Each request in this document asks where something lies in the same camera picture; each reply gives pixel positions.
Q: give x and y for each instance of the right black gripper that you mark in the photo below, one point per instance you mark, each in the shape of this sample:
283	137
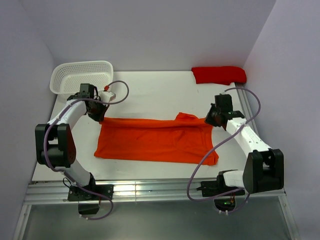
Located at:
209	119

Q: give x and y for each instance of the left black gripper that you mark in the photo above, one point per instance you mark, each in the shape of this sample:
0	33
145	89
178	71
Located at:
100	117

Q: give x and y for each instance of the orange t-shirt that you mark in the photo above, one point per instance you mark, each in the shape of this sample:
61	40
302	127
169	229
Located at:
186	139

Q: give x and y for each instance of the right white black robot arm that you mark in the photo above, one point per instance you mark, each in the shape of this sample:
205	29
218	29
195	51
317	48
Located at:
264	167

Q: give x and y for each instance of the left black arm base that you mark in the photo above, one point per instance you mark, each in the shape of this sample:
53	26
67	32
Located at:
88	203

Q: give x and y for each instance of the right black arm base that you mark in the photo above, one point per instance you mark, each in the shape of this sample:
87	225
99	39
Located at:
215	187

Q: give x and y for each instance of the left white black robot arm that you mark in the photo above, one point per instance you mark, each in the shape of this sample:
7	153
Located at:
55	146

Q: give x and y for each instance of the red rolled t-shirt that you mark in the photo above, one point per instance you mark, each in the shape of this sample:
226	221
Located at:
223	75

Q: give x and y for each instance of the white perforated plastic basket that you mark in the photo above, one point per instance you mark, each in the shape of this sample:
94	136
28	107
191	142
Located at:
67	77

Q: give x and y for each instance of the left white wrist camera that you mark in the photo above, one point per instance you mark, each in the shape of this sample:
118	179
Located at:
107	95

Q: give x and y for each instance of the aluminium right side rail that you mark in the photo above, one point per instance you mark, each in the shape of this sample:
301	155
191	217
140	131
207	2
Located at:
246	109

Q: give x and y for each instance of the aluminium rail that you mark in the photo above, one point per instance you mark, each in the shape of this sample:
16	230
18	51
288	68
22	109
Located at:
246	109
55	192

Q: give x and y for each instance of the aluminium front rail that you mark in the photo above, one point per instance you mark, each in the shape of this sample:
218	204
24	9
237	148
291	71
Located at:
55	192

